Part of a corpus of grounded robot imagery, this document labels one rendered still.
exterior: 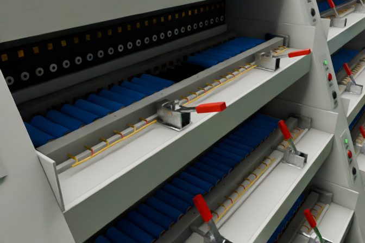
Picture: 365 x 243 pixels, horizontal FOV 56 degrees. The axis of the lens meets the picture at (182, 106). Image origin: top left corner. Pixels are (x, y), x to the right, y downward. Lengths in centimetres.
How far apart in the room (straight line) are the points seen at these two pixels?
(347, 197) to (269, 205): 34
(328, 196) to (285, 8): 44
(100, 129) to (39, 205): 12
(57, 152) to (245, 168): 36
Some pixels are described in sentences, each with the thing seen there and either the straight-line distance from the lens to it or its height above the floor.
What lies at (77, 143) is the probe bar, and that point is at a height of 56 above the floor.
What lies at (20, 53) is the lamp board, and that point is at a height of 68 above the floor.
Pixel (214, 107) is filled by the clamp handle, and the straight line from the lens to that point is 37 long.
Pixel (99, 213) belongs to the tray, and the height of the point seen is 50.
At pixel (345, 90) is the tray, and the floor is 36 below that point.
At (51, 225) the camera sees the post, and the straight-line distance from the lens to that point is 31.
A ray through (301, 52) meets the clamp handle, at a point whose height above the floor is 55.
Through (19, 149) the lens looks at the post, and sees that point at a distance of 30.
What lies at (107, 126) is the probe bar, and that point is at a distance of 39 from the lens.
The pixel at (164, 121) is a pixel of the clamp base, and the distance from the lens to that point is 42.
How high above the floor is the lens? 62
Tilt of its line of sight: 10 degrees down
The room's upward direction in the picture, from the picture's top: 19 degrees counter-clockwise
